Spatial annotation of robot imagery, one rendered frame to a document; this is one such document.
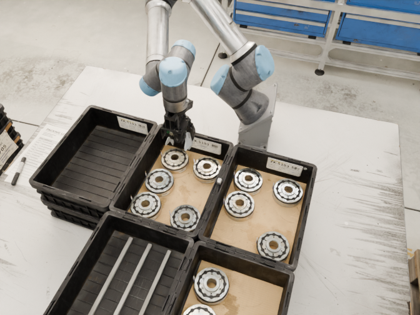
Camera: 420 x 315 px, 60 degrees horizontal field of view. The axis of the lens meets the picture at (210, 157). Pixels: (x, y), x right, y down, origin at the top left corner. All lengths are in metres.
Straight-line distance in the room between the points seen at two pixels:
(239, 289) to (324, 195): 0.57
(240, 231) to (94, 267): 0.48
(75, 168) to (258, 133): 0.74
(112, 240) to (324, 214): 0.79
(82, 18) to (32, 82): 0.96
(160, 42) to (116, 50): 2.17
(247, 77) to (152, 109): 0.58
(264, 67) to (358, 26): 1.73
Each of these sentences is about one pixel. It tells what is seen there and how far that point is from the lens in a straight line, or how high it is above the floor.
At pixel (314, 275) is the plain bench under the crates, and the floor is 0.70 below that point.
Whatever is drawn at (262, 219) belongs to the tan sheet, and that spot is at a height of 0.83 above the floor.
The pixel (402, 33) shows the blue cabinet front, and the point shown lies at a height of 0.45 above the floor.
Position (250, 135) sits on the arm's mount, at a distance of 1.56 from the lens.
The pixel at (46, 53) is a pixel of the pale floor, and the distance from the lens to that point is 3.58.
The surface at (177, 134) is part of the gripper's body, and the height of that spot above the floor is 1.08.
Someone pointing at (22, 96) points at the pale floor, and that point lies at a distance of 3.21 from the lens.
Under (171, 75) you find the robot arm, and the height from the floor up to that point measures 1.30.
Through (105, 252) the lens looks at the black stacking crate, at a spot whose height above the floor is 0.83.
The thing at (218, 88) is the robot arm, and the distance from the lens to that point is 1.44.
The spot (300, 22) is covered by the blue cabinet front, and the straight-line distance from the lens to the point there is 2.99.
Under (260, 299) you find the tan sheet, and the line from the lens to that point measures 1.16.
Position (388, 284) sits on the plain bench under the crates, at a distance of 1.44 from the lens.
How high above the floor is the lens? 1.93
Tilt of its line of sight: 52 degrees down
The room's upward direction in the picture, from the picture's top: 1 degrees clockwise
